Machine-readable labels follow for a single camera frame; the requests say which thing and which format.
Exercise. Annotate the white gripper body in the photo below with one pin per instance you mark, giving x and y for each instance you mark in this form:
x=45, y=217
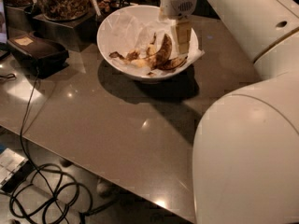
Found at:
x=177, y=4

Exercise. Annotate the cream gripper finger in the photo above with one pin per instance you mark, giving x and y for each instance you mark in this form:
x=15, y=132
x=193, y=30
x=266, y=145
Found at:
x=181, y=30

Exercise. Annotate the brown spotted banana peel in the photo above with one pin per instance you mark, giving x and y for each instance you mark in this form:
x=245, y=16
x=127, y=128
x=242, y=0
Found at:
x=152, y=61

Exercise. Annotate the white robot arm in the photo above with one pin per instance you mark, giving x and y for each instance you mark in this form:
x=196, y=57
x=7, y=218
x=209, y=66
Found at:
x=245, y=158

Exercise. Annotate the small banana peel piece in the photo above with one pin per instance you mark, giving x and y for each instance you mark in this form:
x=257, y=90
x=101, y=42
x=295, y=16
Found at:
x=173, y=63

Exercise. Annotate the white ceramic bowl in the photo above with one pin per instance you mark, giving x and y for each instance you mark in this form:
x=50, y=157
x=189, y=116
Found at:
x=130, y=25

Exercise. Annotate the white paper napkin liner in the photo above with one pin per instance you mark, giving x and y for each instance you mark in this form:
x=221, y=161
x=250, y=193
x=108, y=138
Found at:
x=127, y=28

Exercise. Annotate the dark metal stand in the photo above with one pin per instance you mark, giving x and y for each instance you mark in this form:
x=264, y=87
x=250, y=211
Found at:
x=75, y=35

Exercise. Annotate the glass jar of nuts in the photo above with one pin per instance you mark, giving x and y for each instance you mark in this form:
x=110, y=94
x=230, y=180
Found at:
x=63, y=10

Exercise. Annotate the black box with label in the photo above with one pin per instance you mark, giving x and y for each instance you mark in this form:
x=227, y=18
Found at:
x=41, y=57

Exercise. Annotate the white grey box on floor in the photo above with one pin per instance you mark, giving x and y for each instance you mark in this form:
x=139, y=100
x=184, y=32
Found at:
x=13, y=169

